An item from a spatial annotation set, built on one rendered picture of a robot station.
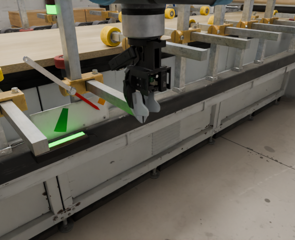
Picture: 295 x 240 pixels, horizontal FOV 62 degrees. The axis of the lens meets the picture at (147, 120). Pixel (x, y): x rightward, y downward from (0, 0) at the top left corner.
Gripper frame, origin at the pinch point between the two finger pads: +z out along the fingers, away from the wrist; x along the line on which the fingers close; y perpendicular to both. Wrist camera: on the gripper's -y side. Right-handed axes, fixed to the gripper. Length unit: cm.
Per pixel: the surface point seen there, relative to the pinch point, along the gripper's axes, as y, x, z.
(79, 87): -25.3, -4.0, -2.5
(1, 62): -51, -19, -9
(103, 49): -45.7, 18.0, -8.5
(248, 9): -27, 94, -21
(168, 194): -35, 48, 82
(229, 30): -23, 73, -13
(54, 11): -29.7, -6.3, -24.4
